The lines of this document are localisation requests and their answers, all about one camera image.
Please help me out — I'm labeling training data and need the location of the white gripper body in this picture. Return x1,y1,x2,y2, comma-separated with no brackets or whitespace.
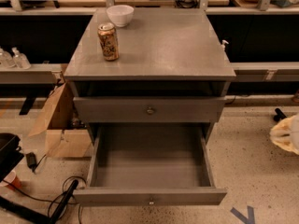
290,115,299,150

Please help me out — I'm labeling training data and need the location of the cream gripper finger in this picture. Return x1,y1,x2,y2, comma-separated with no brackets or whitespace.
270,136,299,155
270,116,294,137

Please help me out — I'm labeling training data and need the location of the grey drawer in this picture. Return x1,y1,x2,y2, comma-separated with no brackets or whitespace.
75,124,226,206
74,96,225,123

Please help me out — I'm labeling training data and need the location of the grey top drawer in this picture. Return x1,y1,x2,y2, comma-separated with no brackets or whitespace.
74,96,225,123

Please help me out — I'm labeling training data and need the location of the small white pump bottle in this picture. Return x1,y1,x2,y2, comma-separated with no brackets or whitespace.
221,40,229,51

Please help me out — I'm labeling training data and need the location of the white bowl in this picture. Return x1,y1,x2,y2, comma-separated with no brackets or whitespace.
107,5,135,27

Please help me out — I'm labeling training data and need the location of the gold soda can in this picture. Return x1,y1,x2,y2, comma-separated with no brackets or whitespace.
97,22,119,61

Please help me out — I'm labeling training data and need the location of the cardboard box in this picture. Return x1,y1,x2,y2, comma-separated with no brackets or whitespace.
29,83,93,158

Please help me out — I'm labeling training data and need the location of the black power adapter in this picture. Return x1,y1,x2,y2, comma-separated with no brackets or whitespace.
25,152,37,169

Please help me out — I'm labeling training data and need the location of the black metal stand leg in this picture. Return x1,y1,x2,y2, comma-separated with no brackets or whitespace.
0,180,78,224

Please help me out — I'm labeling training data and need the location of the clear sanitizer bottle right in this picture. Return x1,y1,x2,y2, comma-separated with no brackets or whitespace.
12,47,31,69

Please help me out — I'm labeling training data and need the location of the clear sanitizer bottle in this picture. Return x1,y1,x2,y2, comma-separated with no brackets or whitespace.
12,47,31,69
0,48,15,68

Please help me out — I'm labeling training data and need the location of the black bin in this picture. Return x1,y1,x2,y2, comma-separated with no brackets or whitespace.
0,133,24,181

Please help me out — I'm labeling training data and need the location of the red plastic cup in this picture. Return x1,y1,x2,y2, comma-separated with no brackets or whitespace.
0,170,21,190

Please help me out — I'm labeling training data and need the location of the clear sanitizer bottle left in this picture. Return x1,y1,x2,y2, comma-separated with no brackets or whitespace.
0,48,15,68

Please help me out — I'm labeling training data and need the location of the black cable on floor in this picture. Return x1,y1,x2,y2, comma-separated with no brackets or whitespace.
1,152,90,224

